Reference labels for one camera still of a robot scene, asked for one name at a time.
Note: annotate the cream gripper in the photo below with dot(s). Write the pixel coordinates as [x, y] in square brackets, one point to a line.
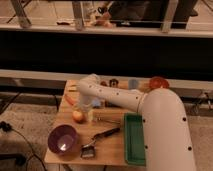
[86, 110]

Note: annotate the yellow red apple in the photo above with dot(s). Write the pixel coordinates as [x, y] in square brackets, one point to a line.
[78, 117]

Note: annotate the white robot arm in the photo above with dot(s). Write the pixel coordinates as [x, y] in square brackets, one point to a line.
[166, 130]

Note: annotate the small metal cup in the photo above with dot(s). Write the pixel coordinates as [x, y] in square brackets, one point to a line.
[113, 83]

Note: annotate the blue translucent cup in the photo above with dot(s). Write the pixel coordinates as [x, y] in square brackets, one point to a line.
[133, 84]

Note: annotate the blue sponge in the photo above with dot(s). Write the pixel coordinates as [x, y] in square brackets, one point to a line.
[96, 103]

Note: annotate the orange carrot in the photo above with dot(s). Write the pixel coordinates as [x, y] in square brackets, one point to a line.
[69, 100]

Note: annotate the brown dried bunch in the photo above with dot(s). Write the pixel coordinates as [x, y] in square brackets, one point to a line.
[103, 83]

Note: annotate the purple bowl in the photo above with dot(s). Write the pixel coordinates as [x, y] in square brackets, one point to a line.
[62, 139]

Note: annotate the green plastic tray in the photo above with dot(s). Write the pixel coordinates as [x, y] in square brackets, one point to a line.
[134, 140]

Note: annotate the red bowl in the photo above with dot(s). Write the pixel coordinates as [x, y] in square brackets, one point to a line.
[158, 82]

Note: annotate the yellow handled tool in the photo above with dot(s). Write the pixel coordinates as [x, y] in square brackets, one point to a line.
[72, 88]

